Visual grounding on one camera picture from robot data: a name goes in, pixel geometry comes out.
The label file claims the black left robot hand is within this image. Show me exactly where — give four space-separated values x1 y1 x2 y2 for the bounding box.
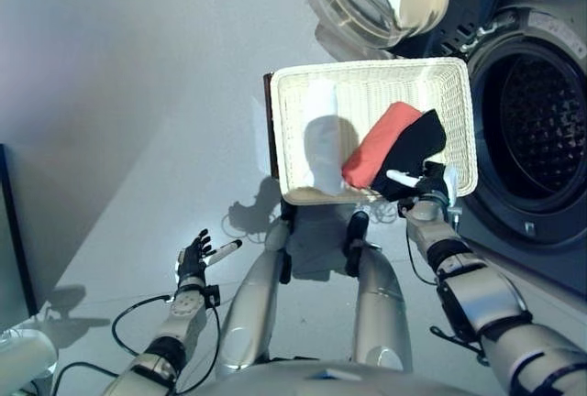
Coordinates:
176 228 243 290

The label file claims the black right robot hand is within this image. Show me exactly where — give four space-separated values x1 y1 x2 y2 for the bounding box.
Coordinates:
386 160 460 200

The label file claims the black cloth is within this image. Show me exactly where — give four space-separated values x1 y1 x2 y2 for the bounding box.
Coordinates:
371 109 449 204

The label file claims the red cloth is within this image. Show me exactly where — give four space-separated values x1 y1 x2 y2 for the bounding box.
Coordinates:
341 101 423 189

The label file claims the white cloth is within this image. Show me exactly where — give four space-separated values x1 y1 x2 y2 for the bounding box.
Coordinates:
301 82 346 195

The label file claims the grey washing machine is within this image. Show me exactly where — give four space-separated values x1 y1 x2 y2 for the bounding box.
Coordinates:
389 0 587 297

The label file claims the cream wicker basket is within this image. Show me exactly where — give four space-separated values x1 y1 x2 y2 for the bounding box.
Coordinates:
269 57 478 206

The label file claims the silver right robot leg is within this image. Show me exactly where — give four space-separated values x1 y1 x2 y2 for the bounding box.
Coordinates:
343 211 414 373

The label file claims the silver robot torso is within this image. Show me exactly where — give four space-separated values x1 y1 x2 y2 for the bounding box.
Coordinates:
183 358 460 396

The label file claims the white cylinder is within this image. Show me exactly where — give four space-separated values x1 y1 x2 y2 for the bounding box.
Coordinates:
0 329 60 391

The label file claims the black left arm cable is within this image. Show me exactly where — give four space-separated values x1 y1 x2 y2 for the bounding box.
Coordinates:
50 293 222 395

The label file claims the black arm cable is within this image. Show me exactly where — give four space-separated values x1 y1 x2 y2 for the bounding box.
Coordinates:
50 293 222 395
405 230 491 366

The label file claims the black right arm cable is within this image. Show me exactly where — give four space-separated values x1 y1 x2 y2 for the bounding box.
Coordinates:
405 230 491 366

